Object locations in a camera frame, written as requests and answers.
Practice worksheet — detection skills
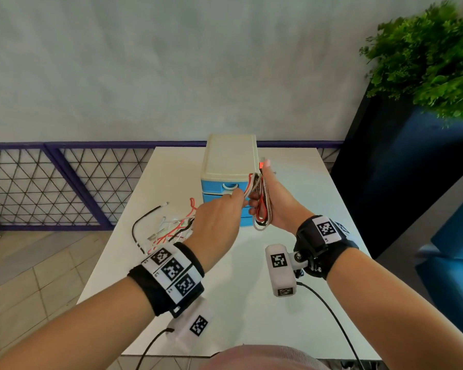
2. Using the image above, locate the person's left hand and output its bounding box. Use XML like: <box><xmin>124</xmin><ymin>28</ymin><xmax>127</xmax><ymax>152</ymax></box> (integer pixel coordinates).
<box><xmin>185</xmin><ymin>188</ymin><xmax>247</xmax><ymax>272</ymax></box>

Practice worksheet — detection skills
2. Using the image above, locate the person's right hand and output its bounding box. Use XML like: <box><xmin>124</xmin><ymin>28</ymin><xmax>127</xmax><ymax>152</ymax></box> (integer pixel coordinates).
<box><xmin>248</xmin><ymin>158</ymin><xmax>315</xmax><ymax>237</ymax></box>

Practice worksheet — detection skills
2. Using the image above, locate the grey braided cable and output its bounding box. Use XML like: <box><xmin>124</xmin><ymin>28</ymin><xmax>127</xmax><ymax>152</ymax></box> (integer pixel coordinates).
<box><xmin>248</xmin><ymin>171</ymin><xmax>275</xmax><ymax>232</ymax></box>

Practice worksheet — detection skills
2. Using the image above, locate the red cable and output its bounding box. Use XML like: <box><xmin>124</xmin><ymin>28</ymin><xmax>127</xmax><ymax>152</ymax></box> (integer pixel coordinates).
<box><xmin>149</xmin><ymin>160</ymin><xmax>269</xmax><ymax>254</ymax></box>

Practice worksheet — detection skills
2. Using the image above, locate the white drawer cabinet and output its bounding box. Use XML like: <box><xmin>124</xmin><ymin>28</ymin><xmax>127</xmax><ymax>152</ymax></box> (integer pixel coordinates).
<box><xmin>200</xmin><ymin>134</ymin><xmax>260</xmax><ymax>228</ymax></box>

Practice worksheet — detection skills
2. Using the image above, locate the person's right forearm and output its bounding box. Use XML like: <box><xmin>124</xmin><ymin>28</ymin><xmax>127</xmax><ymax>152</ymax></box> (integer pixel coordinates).
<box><xmin>326</xmin><ymin>248</ymin><xmax>463</xmax><ymax>370</ymax></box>

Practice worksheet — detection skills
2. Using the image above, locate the person's left forearm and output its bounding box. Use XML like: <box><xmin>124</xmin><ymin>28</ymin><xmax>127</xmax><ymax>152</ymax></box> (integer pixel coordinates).
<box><xmin>0</xmin><ymin>275</ymin><xmax>157</xmax><ymax>370</ymax></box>

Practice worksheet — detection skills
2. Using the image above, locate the person's pink shirt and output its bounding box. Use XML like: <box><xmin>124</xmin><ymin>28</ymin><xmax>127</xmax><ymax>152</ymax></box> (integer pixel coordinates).
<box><xmin>200</xmin><ymin>344</ymin><xmax>332</xmax><ymax>370</ymax></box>

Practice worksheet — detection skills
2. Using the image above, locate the black planter box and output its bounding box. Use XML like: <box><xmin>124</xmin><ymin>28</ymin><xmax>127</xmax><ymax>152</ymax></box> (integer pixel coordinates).
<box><xmin>330</xmin><ymin>84</ymin><xmax>463</xmax><ymax>261</ymax></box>

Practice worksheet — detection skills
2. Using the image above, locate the white table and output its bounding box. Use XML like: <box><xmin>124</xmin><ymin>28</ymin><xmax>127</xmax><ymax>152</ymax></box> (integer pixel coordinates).
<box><xmin>76</xmin><ymin>146</ymin><xmax>381</xmax><ymax>361</ymax></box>

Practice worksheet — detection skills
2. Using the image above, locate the green artificial plant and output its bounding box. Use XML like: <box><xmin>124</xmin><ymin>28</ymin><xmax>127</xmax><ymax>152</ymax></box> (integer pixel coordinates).
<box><xmin>359</xmin><ymin>0</ymin><xmax>463</xmax><ymax>122</ymax></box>

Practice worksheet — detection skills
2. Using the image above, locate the right black wrist strap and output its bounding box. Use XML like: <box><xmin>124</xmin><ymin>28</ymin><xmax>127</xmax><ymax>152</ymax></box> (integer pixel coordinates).
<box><xmin>294</xmin><ymin>215</ymin><xmax>360</xmax><ymax>281</ymax></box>

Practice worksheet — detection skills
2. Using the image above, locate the black wrist strap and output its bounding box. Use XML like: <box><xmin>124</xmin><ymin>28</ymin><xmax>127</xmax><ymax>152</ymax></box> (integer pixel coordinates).
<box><xmin>294</xmin><ymin>215</ymin><xmax>360</xmax><ymax>281</ymax></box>
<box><xmin>127</xmin><ymin>242</ymin><xmax>206</xmax><ymax>320</ymax></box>

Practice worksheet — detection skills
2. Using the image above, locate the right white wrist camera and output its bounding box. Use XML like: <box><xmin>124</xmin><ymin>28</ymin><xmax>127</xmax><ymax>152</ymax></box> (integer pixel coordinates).
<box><xmin>265</xmin><ymin>244</ymin><xmax>306</xmax><ymax>298</ymax></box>

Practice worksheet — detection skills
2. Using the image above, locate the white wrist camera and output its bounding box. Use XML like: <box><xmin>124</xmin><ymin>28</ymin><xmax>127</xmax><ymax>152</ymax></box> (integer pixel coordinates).
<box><xmin>166</xmin><ymin>295</ymin><xmax>216</xmax><ymax>353</ymax></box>
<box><xmin>265</xmin><ymin>244</ymin><xmax>306</xmax><ymax>298</ymax></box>

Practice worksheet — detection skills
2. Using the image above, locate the left black wrist strap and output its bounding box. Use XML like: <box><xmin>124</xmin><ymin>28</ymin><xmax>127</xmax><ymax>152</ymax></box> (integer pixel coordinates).
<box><xmin>127</xmin><ymin>242</ymin><xmax>206</xmax><ymax>320</ymax></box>

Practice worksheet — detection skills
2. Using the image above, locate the black camera cable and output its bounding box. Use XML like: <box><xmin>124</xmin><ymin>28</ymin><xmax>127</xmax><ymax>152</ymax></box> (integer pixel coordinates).
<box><xmin>296</xmin><ymin>281</ymin><xmax>365</xmax><ymax>370</ymax></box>
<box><xmin>135</xmin><ymin>327</ymin><xmax>175</xmax><ymax>370</ymax></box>

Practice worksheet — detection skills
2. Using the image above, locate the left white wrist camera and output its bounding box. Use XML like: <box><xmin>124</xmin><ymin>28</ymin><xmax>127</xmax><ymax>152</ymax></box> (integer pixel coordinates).
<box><xmin>166</xmin><ymin>295</ymin><xmax>216</xmax><ymax>353</ymax></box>

